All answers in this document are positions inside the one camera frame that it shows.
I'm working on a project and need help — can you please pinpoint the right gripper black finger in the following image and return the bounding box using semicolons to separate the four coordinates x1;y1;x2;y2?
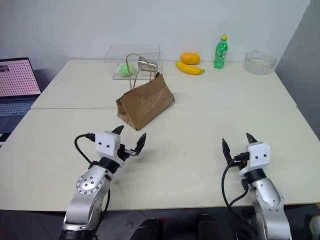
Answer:
245;132;259;145
221;137;235;165

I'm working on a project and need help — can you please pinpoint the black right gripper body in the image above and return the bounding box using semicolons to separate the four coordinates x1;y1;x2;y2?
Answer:
230;151;250;169

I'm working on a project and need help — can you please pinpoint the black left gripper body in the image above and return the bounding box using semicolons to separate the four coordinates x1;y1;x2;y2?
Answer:
117;143;137;162

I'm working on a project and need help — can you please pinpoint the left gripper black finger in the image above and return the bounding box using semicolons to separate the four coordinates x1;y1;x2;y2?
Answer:
111;124;125;136
132;132;148;157

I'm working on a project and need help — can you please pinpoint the green round toy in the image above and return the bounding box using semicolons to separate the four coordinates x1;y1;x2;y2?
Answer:
118;62;136;78

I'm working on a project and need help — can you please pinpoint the shiny metal cup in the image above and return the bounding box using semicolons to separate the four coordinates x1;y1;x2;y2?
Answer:
136;56;160;74

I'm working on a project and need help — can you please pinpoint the dark rounded shape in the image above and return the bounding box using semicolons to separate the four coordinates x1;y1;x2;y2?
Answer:
197;213;221;240
129;217;164;240

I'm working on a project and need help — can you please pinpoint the clear glass bowl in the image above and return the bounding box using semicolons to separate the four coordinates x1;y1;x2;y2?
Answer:
243;49;277;75

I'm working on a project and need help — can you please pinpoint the clear plastic box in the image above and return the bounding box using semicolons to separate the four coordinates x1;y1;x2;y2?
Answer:
103;44;164;81

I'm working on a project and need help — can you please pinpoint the yellow banana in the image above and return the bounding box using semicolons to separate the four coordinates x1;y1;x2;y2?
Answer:
174;60;206;76

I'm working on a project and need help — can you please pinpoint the green plastic soda bottle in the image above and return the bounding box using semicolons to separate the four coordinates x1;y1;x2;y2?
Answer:
213;33;230;70

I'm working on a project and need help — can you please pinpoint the pale green shoe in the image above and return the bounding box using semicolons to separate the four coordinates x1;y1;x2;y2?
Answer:
309;215;320;239

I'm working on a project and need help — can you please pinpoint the orange mango fruit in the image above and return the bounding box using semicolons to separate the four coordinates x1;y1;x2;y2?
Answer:
179;51;201;66

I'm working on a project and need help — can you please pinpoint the open laptop computer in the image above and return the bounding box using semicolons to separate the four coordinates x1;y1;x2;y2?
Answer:
0;57;42;137

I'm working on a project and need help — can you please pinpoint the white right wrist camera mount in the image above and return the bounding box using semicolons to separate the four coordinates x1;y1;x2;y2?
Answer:
245;141;272;174

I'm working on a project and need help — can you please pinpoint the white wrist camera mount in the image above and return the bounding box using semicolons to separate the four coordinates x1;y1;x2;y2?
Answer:
245;141;272;174
94;130;126;167

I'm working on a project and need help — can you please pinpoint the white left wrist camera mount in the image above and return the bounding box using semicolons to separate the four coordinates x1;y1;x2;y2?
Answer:
94;130;126;167

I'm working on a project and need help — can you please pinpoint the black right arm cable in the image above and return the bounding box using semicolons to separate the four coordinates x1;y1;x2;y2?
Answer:
221;152;254;240

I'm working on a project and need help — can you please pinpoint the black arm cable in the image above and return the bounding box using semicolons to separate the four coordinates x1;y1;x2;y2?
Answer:
73;132;111;213
221;152;254;240

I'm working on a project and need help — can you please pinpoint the brown paper bag with handles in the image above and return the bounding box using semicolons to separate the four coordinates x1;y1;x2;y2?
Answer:
115;52;175;132

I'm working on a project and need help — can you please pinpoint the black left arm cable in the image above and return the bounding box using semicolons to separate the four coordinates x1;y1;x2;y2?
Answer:
73;132;111;213

